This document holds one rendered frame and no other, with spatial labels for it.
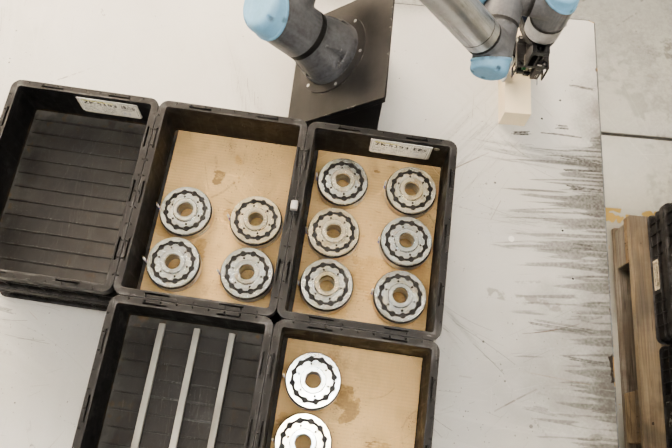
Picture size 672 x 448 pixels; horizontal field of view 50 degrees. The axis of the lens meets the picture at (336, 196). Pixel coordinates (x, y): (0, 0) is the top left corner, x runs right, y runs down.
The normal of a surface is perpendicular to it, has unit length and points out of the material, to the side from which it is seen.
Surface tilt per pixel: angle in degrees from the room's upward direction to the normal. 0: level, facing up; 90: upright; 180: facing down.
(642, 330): 0
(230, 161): 0
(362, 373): 0
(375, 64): 43
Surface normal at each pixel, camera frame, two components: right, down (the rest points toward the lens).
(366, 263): 0.04, -0.36
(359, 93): -0.65, -0.33
